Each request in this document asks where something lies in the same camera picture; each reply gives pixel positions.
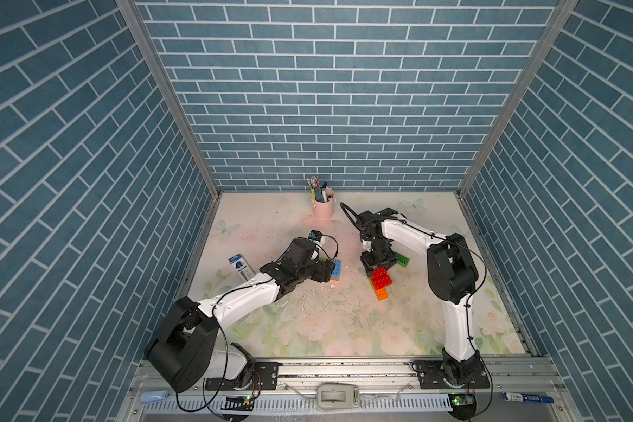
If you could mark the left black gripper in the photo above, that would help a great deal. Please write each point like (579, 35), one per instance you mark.
(323, 271)

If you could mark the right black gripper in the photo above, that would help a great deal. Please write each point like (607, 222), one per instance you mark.
(367, 264)

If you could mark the blue lego brick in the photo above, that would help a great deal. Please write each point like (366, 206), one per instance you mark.
(336, 271)

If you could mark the green lego brick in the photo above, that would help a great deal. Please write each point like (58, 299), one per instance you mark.
(402, 260)

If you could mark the red lego brick bottom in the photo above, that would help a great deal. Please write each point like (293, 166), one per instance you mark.
(379, 273)

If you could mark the red lego brick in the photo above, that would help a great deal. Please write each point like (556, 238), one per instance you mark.
(381, 282)
(379, 273)

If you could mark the red lego brick top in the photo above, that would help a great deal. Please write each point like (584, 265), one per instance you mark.
(381, 282)

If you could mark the orange lego brick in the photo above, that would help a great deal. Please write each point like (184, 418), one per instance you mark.
(381, 294)

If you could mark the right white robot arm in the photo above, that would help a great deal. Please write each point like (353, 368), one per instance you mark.
(452, 276)

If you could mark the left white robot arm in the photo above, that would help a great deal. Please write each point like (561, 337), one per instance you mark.
(184, 347)

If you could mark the pink pen cup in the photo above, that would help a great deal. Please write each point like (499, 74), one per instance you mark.
(324, 211)

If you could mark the white blue small box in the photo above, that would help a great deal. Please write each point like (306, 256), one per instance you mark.
(241, 267)

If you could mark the pens in cup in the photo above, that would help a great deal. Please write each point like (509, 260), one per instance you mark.
(318, 189)

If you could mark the white handheld device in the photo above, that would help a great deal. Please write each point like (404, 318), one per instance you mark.
(337, 396)

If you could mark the blue white marker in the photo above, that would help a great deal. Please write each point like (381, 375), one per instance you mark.
(527, 398)

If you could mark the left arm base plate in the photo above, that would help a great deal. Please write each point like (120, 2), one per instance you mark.
(256, 375)

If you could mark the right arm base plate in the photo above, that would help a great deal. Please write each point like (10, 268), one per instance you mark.
(437, 375)

